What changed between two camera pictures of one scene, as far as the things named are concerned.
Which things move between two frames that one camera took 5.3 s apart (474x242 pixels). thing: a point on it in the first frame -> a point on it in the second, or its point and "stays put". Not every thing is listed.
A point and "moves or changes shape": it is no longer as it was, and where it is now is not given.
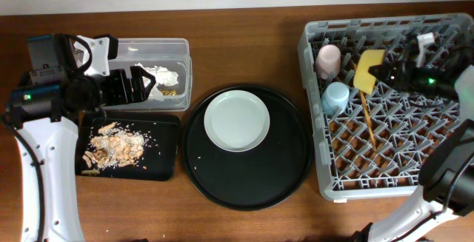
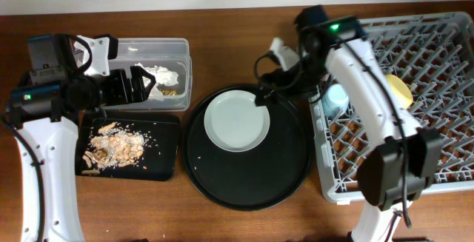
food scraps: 114,146 stays put
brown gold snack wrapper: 172,92 stays put
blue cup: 335,98 stays put
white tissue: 162,75 stays put
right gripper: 399,74 -> 275,75
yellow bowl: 364,80 moves or changes shape
